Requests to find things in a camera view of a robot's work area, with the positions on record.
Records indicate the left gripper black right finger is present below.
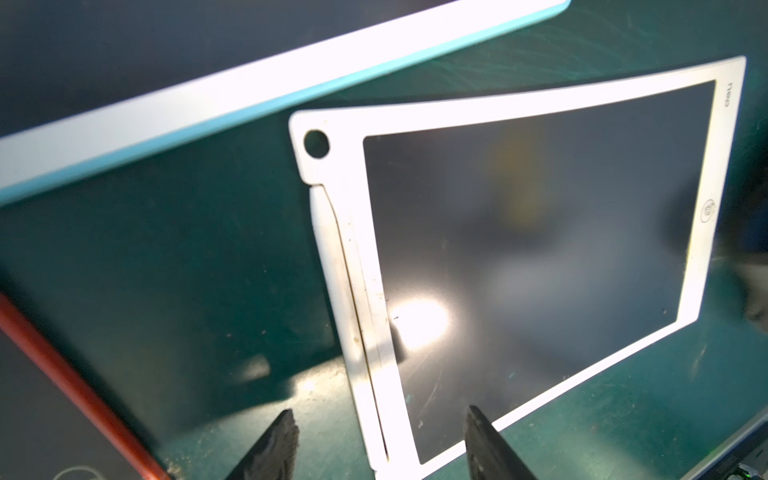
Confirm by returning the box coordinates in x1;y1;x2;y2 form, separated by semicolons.
464;405;536;480

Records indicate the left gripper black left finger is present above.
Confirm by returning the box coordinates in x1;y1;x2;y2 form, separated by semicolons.
226;409;300;480

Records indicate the white framed drawing tablet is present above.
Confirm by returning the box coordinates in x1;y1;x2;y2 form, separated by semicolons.
288;56;747;479

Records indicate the grey blue wiping cloth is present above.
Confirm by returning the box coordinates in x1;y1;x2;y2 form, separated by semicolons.
726;159;767;334

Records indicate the red framed drawing tablet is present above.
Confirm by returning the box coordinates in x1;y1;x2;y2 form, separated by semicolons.
1;298;169;479

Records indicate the white tablet stylus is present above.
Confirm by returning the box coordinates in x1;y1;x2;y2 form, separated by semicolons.
309;186;388;477

